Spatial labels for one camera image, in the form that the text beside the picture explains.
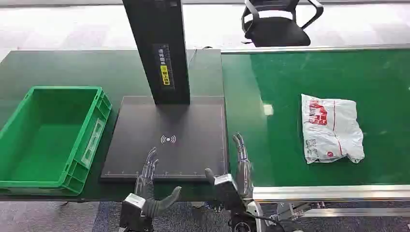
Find thin black cable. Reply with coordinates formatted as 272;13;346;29
188;46;213;67

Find clear crate label holder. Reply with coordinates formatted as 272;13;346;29
81;117;105;168

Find green conveyor belt with aluminium frame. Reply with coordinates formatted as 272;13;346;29
220;44;410;222

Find yellow warning label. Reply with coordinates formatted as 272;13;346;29
160;65;171;86

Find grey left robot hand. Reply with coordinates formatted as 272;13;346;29
118;146;182;232

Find white plastic parcel bag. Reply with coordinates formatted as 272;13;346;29
301;93;366;164

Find green plastic crate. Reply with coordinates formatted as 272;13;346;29
0;86;113;197

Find black flat scanner base plate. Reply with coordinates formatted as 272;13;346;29
100;95;230;183

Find black office chair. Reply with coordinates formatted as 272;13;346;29
241;0;324;48

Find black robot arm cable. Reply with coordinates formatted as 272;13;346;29
245;212;286;232

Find black scanner column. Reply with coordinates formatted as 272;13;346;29
122;0;191;106

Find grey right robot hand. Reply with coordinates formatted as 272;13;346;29
205;132;254;213

